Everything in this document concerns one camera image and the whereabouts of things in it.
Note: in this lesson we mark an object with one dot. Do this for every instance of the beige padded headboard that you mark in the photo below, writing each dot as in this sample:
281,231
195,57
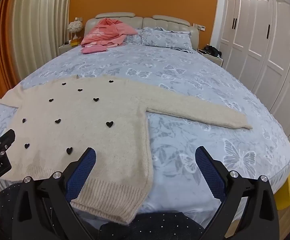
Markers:
167,23

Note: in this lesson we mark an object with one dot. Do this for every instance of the beige curtain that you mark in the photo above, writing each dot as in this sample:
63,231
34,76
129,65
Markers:
42,30

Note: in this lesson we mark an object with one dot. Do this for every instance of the blue butterfly print duvet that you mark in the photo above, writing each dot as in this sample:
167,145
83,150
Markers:
185,80

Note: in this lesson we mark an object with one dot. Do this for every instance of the white wardrobe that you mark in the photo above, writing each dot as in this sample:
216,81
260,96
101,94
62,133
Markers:
265,42

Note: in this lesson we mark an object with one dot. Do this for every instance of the white wall switch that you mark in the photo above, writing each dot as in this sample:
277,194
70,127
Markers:
199,27

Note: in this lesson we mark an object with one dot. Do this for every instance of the white feather lamp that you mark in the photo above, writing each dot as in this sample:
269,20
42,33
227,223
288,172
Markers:
74,27

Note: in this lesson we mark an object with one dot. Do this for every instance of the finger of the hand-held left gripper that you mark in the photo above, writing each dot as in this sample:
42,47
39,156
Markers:
4,140

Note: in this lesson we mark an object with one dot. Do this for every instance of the white nightstand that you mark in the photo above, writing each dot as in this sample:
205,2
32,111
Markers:
66,48
213,59

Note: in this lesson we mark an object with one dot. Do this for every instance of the small pink cloth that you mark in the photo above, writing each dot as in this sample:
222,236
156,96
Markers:
93,49

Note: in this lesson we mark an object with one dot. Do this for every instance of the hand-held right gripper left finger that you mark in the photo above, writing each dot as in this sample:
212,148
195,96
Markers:
84,166

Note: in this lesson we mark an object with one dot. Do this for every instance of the cream knit sweater black hearts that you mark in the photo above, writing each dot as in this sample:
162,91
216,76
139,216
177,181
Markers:
84,120

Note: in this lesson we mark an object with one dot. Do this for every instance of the person's dark dotted pants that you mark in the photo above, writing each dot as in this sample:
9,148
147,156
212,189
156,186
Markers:
155,226

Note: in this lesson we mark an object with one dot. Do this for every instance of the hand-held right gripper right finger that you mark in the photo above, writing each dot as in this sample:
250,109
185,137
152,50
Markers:
207,167

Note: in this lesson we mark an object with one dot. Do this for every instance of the orange curtain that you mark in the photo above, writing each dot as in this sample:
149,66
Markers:
2,55

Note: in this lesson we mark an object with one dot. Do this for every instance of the blue butterfly print pillow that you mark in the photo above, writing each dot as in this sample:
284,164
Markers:
167,40

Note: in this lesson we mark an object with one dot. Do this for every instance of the pink garment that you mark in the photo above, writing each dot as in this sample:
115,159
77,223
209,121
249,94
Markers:
107,32

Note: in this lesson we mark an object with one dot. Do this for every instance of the yellow stool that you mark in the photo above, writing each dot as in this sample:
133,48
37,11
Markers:
289,192

